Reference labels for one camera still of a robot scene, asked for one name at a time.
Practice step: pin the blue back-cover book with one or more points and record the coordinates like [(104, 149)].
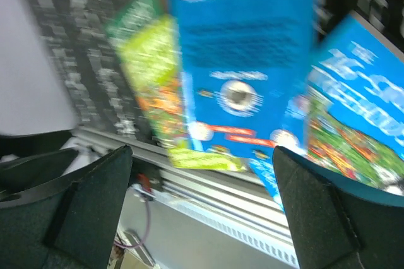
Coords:
[(239, 60)]

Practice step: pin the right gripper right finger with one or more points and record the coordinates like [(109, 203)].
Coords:
[(336, 222)]

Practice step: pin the blue 26-Storey Treehouse book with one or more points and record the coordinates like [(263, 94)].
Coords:
[(347, 115)]

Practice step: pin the dark green 104-Storey Treehouse book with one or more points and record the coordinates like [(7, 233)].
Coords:
[(132, 19)]

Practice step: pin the black marble pattern mat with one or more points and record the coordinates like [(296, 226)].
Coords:
[(73, 32)]

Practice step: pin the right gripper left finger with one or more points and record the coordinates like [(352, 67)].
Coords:
[(53, 219)]

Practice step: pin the aluminium mounting rail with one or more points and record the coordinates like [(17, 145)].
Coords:
[(237, 193)]

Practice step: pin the white slotted cable duct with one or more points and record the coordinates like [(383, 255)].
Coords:
[(262, 239)]

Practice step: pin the lime green 65-Storey Treehouse book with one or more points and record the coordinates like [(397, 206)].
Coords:
[(149, 62)]

